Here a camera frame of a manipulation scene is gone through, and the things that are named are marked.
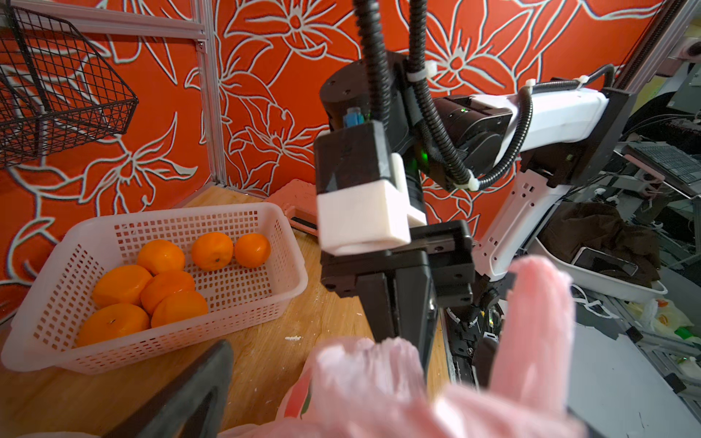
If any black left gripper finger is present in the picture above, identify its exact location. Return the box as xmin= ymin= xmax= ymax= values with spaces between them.
xmin=105 ymin=339 xmax=235 ymax=437

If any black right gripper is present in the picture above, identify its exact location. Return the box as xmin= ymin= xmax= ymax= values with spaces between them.
xmin=321 ymin=220 xmax=476 ymax=374

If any pink plastic bag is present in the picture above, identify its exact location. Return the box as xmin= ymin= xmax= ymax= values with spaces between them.
xmin=226 ymin=255 xmax=588 ymax=437

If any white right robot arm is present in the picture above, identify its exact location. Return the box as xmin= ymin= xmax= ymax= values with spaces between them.
xmin=314 ymin=1 xmax=635 ymax=365

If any orange mandarin front basket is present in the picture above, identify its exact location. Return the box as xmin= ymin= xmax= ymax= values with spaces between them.
xmin=151 ymin=290 xmax=208 ymax=328

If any orange mandarin basket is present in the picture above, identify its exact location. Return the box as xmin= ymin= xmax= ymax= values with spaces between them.
xmin=151 ymin=290 xmax=208 ymax=328
xmin=92 ymin=265 xmax=153 ymax=308

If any orange mandarin front corner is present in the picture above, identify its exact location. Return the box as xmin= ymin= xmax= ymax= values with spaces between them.
xmin=75 ymin=303 xmax=151 ymax=348

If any orange mandarin centre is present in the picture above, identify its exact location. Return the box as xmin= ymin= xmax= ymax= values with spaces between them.
xmin=140 ymin=271 xmax=195 ymax=315

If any orange mandarin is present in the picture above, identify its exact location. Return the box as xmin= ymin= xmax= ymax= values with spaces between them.
xmin=234 ymin=233 xmax=271 ymax=268
xmin=140 ymin=271 xmax=195 ymax=315
xmin=137 ymin=239 xmax=185 ymax=276
xmin=191 ymin=232 xmax=234 ymax=272

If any white plastic perforated basket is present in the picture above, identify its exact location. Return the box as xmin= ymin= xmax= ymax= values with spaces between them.
xmin=1 ymin=203 xmax=308 ymax=374

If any red plastic tool case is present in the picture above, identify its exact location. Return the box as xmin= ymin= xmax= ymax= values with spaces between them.
xmin=266 ymin=179 xmax=318 ymax=237

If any orange mandarin middle basket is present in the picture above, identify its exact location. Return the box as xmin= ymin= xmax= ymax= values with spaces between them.
xmin=92 ymin=265 xmax=153 ymax=308

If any orange mandarin right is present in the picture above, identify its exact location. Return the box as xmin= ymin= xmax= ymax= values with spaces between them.
xmin=234 ymin=233 xmax=271 ymax=268

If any orange mandarin left back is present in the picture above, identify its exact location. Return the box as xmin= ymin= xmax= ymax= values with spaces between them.
xmin=137 ymin=239 xmax=185 ymax=276

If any orange mandarin back top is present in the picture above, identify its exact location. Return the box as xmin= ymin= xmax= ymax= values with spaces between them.
xmin=191 ymin=232 xmax=234 ymax=272

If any white tray with dark cloth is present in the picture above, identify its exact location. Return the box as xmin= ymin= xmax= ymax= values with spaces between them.
xmin=528 ymin=202 xmax=667 ymax=303

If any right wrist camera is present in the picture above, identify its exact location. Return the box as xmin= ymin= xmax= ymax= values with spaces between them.
xmin=314 ymin=107 xmax=427 ymax=256

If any black wire wall basket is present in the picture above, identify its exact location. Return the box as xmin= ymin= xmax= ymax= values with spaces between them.
xmin=1 ymin=1 xmax=139 ymax=168

